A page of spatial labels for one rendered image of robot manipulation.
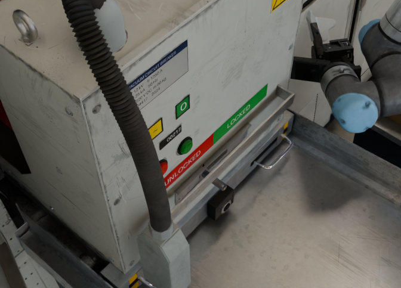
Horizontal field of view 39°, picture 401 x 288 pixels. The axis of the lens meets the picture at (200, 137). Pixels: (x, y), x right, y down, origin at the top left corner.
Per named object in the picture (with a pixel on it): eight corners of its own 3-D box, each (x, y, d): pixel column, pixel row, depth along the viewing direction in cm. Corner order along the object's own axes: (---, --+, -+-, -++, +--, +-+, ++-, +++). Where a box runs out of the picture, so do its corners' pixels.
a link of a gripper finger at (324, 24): (330, 8, 130) (338, 43, 127) (304, 11, 130) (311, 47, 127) (332, 0, 127) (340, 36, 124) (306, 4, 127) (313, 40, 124)
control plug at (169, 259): (192, 282, 98) (190, 233, 84) (173, 303, 95) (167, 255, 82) (159, 256, 101) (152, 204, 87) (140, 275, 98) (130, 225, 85)
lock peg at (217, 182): (228, 187, 104) (229, 175, 101) (221, 195, 103) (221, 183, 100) (202, 169, 106) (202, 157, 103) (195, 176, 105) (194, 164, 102)
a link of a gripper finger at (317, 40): (315, 29, 129) (323, 63, 126) (308, 30, 129) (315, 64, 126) (318, 18, 124) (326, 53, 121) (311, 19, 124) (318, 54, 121)
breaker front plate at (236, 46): (285, 125, 125) (320, -71, 88) (130, 280, 102) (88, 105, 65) (280, 122, 126) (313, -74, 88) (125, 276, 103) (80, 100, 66)
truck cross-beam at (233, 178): (291, 131, 130) (294, 114, 125) (122, 302, 105) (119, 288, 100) (273, 120, 132) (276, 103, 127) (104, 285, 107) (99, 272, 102)
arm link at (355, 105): (383, 132, 107) (339, 139, 108) (366, 102, 116) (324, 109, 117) (383, 97, 103) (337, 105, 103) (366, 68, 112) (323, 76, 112)
